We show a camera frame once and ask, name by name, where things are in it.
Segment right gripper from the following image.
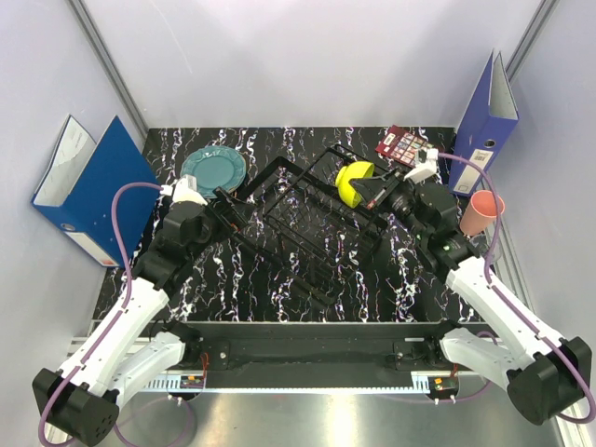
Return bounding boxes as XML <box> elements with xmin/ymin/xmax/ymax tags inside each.
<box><xmin>350</xmin><ymin>166</ymin><xmax>429</xmax><ymax>242</ymax></box>

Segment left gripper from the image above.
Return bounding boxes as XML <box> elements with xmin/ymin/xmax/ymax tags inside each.
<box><xmin>188</xmin><ymin>186</ymin><xmax>256</xmax><ymax>260</ymax></box>

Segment yellow bowl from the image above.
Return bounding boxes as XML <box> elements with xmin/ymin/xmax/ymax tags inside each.
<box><xmin>334</xmin><ymin>160</ymin><xmax>376</xmax><ymax>209</ymax></box>

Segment teal scalloped plate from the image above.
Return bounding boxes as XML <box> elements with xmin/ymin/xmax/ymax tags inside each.
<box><xmin>181</xmin><ymin>145</ymin><xmax>247</xmax><ymax>199</ymax></box>

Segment black wire dish rack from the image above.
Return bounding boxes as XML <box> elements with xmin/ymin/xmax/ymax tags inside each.
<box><xmin>233</xmin><ymin>143</ymin><xmax>387</xmax><ymax>305</ymax></box>

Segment pink plastic cup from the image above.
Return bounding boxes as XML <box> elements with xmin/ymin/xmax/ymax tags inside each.
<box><xmin>460</xmin><ymin>190</ymin><xmax>505</xmax><ymax>237</ymax></box>

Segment clear glass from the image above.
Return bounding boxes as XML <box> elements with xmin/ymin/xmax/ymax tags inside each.
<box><xmin>470</xmin><ymin>232</ymin><xmax>502</xmax><ymax>265</ymax></box>

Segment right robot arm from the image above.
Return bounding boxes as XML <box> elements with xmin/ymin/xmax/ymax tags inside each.
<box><xmin>335</xmin><ymin>164</ymin><xmax>595</xmax><ymax>425</ymax></box>

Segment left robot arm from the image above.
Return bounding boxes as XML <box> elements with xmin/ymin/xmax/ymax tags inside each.
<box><xmin>33</xmin><ymin>178</ymin><xmax>255</xmax><ymax>446</ymax></box>

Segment dark red card booklet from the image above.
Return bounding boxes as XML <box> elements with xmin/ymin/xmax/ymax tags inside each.
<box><xmin>375</xmin><ymin>125</ymin><xmax>440</xmax><ymax>174</ymax></box>

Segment purple binder right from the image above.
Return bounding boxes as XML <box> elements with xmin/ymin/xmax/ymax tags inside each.
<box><xmin>454</xmin><ymin>51</ymin><xmax>519</xmax><ymax>171</ymax></box>

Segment blue binder left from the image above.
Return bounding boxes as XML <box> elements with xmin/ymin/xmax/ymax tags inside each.
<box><xmin>31</xmin><ymin>115</ymin><xmax>158</xmax><ymax>267</ymax></box>

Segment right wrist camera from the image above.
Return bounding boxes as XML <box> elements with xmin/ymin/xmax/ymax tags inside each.
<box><xmin>404</xmin><ymin>148</ymin><xmax>440</xmax><ymax>183</ymax></box>

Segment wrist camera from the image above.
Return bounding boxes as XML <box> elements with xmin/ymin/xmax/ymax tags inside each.
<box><xmin>160</xmin><ymin>174</ymin><xmax>208</xmax><ymax>206</ymax></box>
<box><xmin>404</xmin><ymin>148</ymin><xmax>440</xmax><ymax>183</ymax></box>

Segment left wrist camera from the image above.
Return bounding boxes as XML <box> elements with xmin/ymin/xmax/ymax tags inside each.
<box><xmin>160</xmin><ymin>174</ymin><xmax>208</xmax><ymax>206</ymax></box>

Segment white cable duct rail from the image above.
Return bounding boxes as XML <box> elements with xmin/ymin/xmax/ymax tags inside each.
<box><xmin>145</xmin><ymin>364</ymin><xmax>451</xmax><ymax>394</ymax></box>

